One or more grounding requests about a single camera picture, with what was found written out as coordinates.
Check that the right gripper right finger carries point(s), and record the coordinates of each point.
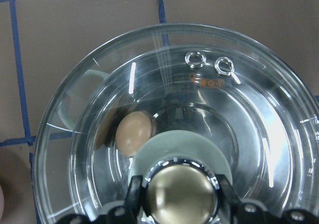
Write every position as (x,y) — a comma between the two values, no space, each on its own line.
(229,196)

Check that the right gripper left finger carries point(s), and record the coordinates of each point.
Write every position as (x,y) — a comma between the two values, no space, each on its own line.
(135,199)

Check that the brown egg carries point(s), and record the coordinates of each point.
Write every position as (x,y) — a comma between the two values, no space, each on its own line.
(132,133)

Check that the glass pot lid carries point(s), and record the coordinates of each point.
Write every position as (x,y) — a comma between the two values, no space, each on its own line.
(174,97)

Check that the mint green steel pot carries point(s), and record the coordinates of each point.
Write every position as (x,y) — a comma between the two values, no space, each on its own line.
(249,124)

